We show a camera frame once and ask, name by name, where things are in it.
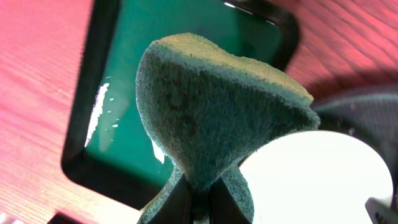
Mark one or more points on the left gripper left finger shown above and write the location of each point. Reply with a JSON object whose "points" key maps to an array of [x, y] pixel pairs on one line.
{"points": [[177, 208]]}

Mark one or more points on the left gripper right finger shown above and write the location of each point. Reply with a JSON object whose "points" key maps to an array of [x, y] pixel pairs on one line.
{"points": [[222, 207]]}

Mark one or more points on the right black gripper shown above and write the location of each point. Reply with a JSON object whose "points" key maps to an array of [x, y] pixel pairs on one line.
{"points": [[381, 212]]}

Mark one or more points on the white plate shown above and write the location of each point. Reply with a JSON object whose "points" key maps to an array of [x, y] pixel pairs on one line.
{"points": [[316, 177]]}

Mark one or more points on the green scouring sponge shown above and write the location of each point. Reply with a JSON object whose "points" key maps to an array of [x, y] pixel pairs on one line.
{"points": [[208, 110]]}

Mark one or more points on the round black tray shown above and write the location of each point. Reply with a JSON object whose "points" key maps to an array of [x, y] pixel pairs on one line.
{"points": [[368, 114]]}

